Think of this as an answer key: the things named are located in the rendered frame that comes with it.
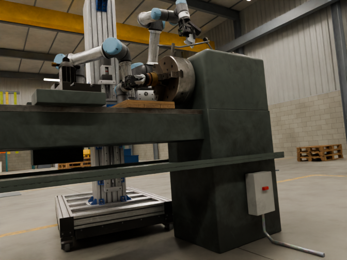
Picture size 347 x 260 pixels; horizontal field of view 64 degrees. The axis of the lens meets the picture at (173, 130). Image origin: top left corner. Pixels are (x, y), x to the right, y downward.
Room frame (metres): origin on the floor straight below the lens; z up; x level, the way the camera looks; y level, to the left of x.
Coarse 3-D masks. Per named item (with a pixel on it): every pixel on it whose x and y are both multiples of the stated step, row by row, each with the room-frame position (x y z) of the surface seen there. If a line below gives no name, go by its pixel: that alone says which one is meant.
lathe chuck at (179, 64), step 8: (168, 56) 1.72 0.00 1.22; (160, 64) 1.81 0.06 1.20; (168, 64) 1.73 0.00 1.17; (176, 64) 1.66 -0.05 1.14; (184, 64) 1.69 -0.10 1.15; (184, 72) 1.67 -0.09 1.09; (176, 80) 1.67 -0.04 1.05; (184, 80) 1.67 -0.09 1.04; (168, 88) 1.75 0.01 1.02; (176, 88) 1.67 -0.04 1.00; (184, 88) 1.69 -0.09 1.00; (168, 96) 1.75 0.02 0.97; (176, 96) 1.70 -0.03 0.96; (184, 96) 1.73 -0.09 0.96; (176, 104) 1.80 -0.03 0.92
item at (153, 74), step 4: (152, 72) 1.72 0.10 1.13; (148, 76) 1.66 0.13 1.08; (152, 76) 1.67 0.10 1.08; (156, 76) 1.69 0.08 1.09; (148, 80) 1.66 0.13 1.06; (152, 80) 1.67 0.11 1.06; (156, 80) 1.69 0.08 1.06; (144, 84) 1.70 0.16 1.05; (148, 84) 1.68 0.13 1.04; (152, 84) 1.69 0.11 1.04; (156, 84) 1.70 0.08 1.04
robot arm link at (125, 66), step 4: (124, 44) 1.96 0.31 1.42; (128, 48) 1.96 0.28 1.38; (128, 52) 1.96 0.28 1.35; (128, 56) 1.97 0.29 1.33; (120, 60) 1.97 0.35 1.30; (124, 60) 1.97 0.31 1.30; (128, 60) 1.98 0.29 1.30; (120, 64) 1.99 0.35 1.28; (124, 64) 1.98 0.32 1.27; (128, 64) 1.98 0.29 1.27; (124, 68) 1.98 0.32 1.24; (128, 68) 1.98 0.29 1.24; (124, 72) 1.98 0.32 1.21; (128, 72) 1.98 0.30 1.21; (124, 76) 1.98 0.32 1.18; (128, 76) 1.98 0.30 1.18; (128, 92) 1.97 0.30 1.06; (132, 92) 1.98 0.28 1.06; (128, 96) 1.97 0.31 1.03; (132, 96) 1.98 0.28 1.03
